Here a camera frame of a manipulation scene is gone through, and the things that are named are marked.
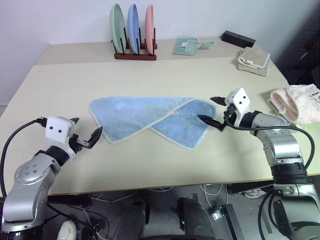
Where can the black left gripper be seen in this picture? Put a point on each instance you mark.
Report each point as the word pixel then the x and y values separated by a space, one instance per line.
pixel 75 146

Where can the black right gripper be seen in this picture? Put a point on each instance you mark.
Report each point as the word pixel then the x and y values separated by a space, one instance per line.
pixel 230 112

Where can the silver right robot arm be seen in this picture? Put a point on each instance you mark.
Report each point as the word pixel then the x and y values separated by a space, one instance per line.
pixel 282 146

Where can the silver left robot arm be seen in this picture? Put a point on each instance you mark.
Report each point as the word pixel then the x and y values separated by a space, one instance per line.
pixel 27 175

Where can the light blue towel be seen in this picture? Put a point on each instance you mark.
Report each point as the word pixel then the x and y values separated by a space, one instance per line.
pixel 130 117

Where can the folded beige towel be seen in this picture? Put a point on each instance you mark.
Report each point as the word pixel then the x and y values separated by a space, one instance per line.
pixel 253 60

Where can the folded pink towel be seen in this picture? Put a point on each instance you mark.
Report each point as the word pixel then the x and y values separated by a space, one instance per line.
pixel 300 105

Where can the folded green cloth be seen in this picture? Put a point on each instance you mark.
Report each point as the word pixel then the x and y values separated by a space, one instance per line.
pixel 185 46

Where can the black rectangular box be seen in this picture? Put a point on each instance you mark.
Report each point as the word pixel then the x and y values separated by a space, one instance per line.
pixel 237 38

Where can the brown wooden plate rack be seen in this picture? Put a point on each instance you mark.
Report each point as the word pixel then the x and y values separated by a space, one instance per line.
pixel 135 56

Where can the white grey sneaker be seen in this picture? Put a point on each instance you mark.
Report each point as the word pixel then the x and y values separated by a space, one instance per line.
pixel 255 193

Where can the light green cloth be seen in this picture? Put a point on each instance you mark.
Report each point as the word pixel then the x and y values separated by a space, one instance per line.
pixel 311 127

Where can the white shoe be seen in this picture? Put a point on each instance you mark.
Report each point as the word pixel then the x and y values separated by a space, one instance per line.
pixel 67 230

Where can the dark rounded shape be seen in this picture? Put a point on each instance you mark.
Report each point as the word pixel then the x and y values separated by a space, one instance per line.
pixel 136 220
pixel 195 217

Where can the dark chair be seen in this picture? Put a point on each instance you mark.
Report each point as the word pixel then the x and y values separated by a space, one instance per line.
pixel 305 57

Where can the green plate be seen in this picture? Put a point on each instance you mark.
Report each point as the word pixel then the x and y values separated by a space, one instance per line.
pixel 117 27

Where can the pink plate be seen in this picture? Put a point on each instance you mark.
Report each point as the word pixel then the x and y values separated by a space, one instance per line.
pixel 149 27

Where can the blue plate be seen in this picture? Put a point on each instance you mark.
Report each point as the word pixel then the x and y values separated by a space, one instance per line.
pixel 133 27

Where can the black metal table leg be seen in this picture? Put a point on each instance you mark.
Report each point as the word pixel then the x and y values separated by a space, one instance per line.
pixel 231 222

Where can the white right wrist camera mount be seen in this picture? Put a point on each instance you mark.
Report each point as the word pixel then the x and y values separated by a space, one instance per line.
pixel 240 100

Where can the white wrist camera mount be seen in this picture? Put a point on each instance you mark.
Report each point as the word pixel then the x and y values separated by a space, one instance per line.
pixel 240 100
pixel 56 130

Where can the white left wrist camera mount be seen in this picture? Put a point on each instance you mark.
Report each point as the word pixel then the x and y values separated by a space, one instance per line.
pixel 56 130

